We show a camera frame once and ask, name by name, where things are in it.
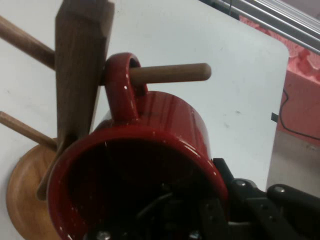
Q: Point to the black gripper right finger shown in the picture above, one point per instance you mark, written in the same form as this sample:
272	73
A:
275	212

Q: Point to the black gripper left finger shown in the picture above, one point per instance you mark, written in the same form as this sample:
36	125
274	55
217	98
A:
175	212

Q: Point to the red enamel mug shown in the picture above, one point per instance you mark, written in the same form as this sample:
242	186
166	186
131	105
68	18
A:
170	117

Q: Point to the black tape marker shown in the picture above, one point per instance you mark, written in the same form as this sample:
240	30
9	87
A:
274	117

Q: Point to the pink red packing foam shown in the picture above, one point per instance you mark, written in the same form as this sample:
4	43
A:
302	100

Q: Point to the wooden mug tree stand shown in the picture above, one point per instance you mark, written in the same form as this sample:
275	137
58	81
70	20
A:
80	75

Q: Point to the aluminium side frame rail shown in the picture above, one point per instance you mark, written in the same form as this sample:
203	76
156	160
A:
275	17

